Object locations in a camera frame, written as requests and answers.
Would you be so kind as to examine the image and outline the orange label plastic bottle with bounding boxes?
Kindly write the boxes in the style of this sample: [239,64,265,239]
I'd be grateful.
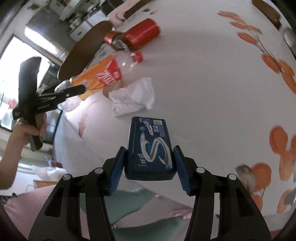
[55,50,144,100]

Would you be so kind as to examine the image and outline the blue gum box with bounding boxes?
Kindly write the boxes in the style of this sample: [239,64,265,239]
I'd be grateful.
[125,116,177,181]

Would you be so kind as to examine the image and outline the white paper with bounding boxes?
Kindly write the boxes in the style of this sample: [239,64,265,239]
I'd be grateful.
[109,77,156,116]

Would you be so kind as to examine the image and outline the red can upright-lying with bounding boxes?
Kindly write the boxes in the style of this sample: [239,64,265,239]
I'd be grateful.
[104,31,122,49]

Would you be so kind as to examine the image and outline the red can gold lettering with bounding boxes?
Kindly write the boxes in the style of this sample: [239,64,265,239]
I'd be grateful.
[119,18,161,51]

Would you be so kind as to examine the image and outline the person left hand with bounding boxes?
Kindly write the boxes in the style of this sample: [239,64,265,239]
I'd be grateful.
[10,113,47,148]

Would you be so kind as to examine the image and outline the green trouser legs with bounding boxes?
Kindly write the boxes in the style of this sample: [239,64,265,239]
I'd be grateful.
[79,188,196,241]

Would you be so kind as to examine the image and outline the cardboard box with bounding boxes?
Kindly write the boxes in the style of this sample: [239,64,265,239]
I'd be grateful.
[34,180,57,188]

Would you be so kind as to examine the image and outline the white kitchen cabinet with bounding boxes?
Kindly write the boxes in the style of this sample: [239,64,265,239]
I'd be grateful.
[48,0,112,42]

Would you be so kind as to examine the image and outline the wooden chair near right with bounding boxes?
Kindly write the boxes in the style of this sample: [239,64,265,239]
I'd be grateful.
[252,0,281,30]

